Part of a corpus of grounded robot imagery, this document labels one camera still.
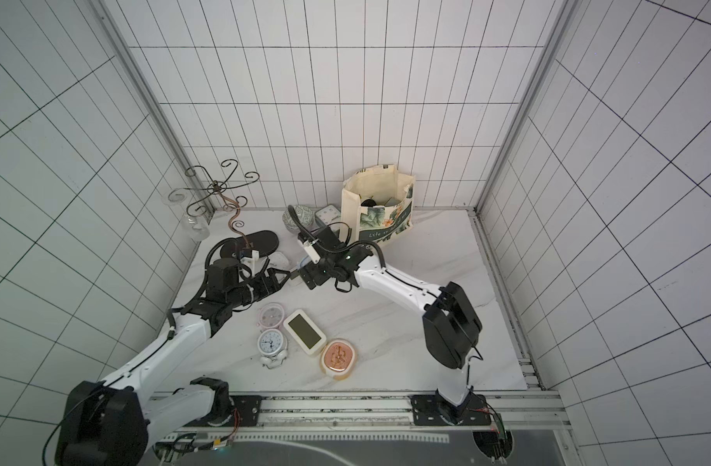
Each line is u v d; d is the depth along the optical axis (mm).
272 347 795
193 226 903
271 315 874
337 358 792
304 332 825
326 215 1162
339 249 640
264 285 725
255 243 1055
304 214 1115
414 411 731
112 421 392
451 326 457
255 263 726
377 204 883
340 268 601
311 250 741
